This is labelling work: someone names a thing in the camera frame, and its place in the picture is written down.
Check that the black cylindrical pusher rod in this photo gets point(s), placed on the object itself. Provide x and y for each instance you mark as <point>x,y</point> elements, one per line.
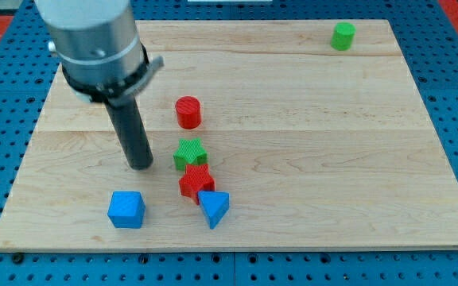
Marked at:
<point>129,128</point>

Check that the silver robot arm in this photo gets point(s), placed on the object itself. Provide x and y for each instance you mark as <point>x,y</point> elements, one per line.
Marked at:
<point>104,61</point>

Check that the green star block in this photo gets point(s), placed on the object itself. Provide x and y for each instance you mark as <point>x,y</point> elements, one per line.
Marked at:
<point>189,151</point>

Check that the red star block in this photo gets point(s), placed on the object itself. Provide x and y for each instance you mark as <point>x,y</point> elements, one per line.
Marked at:
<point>196,178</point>

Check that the red cylinder block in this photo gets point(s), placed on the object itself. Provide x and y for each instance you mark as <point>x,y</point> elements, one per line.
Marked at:
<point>188,111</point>

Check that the blue cube block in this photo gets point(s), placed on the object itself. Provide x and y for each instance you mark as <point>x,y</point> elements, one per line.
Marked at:
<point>126,209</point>

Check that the blue triangle block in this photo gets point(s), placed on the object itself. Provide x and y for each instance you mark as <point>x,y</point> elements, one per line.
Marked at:
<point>214,205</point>

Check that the wooden board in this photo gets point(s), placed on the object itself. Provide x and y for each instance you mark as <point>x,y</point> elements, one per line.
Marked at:
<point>320,150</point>

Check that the green cylinder block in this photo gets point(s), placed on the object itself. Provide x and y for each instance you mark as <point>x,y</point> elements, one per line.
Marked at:
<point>343,35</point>

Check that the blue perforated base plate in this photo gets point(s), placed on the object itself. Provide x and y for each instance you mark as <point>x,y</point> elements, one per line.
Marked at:
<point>430,44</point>

